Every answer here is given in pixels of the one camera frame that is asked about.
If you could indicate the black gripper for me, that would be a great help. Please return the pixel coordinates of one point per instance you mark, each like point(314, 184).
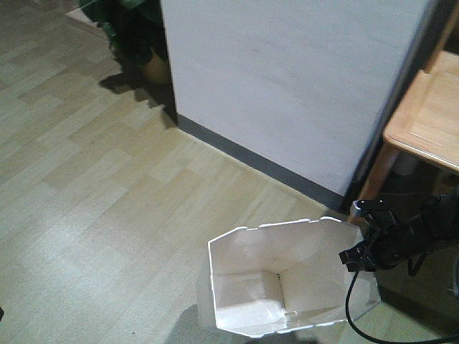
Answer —
point(409, 243)

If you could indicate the white plastic trash bin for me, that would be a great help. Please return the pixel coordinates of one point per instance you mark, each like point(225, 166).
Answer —
point(279, 278)

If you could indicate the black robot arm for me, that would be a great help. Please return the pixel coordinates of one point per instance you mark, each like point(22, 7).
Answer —
point(440, 214)

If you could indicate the wooden desk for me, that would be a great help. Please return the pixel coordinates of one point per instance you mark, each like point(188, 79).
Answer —
point(424, 119)

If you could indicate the green potted plant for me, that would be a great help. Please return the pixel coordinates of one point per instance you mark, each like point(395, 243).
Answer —
point(136, 32)

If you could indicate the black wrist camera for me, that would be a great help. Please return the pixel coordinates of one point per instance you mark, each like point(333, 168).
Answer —
point(377, 210)

